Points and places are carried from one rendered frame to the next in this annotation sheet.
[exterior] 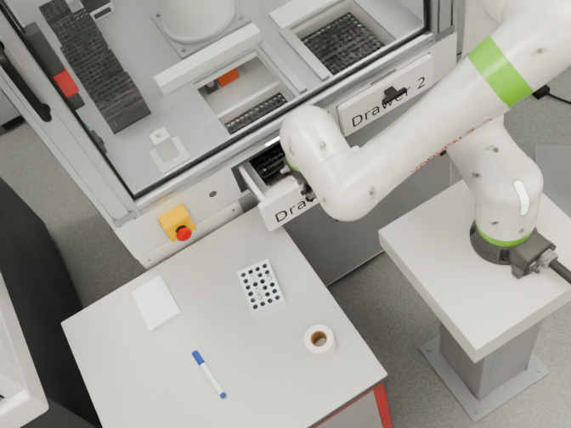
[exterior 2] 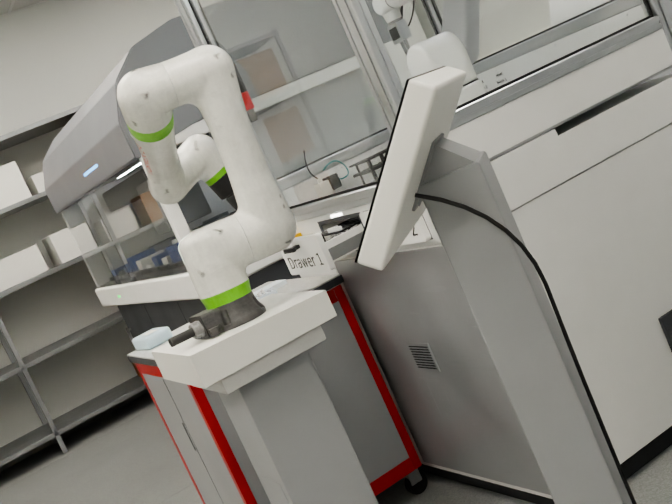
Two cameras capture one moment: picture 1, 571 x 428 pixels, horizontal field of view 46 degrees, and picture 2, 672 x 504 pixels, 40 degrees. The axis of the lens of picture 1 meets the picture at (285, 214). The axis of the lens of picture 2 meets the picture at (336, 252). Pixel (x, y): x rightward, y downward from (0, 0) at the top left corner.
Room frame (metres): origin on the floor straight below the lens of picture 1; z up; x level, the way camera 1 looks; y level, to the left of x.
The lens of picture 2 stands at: (0.52, -2.74, 1.18)
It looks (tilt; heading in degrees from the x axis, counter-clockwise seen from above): 7 degrees down; 79
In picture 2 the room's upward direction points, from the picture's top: 24 degrees counter-clockwise
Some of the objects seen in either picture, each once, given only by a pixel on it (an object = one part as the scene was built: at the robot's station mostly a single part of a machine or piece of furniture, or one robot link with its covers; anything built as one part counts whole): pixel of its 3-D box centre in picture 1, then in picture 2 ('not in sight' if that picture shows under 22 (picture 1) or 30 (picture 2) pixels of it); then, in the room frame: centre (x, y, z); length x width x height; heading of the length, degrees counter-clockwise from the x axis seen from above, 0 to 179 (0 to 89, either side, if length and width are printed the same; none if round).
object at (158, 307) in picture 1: (155, 302); (266, 289); (0.86, 0.39, 0.77); 0.13 x 0.09 x 0.02; 14
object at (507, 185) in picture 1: (504, 194); (218, 262); (0.69, -0.45, 0.99); 0.16 x 0.13 x 0.19; 1
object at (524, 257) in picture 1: (522, 245); (214, 320); (0.62, -0.47, 0.87); 0.26 x 0.15 x 0.06; 19
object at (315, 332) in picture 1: (319, 341); not in sight; (0.60, 0.02, 0.78); 0.07 x 0.07 x 0.04
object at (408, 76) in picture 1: (387, 95); (393, 225); (1.16, -0.36, 0.87); 0.29 x 0.02 x 0.11; 104
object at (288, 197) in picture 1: (313, 188); (305, 254); (0.95, -0.09, 0.87); 0.29 x 0.02 x 0.11; 104
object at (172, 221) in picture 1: (178, 223); not in sight; (0.99, 0.26, 0.88); 0.07 x 0.05 x 0.07; 104
